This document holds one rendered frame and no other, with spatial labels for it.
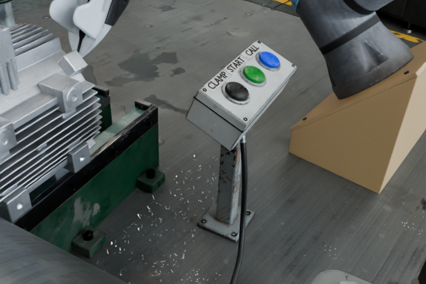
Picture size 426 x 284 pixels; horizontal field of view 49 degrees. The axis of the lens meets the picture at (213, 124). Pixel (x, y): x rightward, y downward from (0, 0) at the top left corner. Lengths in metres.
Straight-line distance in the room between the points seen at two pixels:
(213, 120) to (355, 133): 0.35
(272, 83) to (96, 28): 0.23
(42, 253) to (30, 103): 0.30
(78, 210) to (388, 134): 0.50
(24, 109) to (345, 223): 0.52
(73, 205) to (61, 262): 0.41
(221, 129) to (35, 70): 0.23
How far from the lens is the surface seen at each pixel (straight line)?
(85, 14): 0.58
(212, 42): 1.34
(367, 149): 0.84
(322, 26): 0.86
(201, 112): 0.56
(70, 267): 0.28
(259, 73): 0.60
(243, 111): 0.55
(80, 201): 0.71
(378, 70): 0.84
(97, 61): 1.23
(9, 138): 0.52
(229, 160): 0.67
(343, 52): 0.86
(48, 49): 0.61
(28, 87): 0.58
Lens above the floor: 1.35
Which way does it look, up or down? 34 degrees down
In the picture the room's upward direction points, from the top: 3 degrees clockwise
